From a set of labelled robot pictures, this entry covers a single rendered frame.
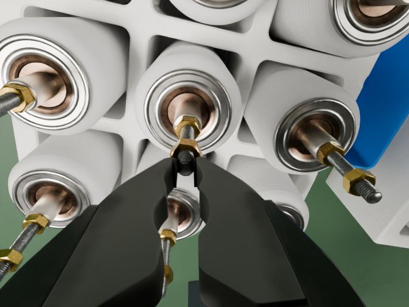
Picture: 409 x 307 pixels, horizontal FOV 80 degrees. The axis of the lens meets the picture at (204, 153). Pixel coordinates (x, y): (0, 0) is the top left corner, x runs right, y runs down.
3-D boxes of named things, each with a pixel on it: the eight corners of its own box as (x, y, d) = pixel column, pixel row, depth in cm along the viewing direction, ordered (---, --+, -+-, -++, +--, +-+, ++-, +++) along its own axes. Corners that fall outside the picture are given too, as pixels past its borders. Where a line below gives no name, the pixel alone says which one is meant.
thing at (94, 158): (87, 89, 38) (12, 142, 22) (145, 118, 40) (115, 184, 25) (70, 139, 42) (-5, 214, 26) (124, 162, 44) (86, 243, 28)
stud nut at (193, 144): (185, 131, 15) (184, 137, 14) (206, 147, 15) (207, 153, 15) (165, 154, 15) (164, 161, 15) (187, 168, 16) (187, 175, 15)
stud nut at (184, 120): (186, 110, 18) (185, 114, 17) (204, 123, 19) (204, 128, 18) (170, 130, 19) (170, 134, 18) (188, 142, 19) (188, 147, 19)
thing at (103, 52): (61, 27, 34) (-55, 35, 18) (129, 8, 33) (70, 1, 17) (92, 94, 38) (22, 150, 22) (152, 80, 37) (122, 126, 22)
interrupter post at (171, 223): (182, 217, 28) (182, 240, 25) (162, 223, 28) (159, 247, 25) (175, 201, 26) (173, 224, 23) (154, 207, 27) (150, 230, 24)
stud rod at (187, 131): (186, 111, 20) (183, 158, 13) (196, 118, 20) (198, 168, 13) (179, 120, 20) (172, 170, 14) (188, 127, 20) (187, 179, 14)
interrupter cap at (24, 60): (-29, 47, 18) (-37, 47, 18) (65, 21, 18) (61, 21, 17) (28, 136, 22) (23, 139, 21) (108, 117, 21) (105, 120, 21)
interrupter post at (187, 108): (194, 94, 21) (194, 106, 18) (206, 117, 22) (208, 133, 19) (169, 106, 21) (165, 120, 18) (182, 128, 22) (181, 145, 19)
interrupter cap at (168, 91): (209, 50, 19) (209, 51, 19) (243, 130, 23) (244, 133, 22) (126, 92, 21) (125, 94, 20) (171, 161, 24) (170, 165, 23)
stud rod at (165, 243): (173, 226, 26) (167, 298, 19) (165, 228, 26) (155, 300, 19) (170, 219, 25) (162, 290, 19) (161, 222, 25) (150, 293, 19)
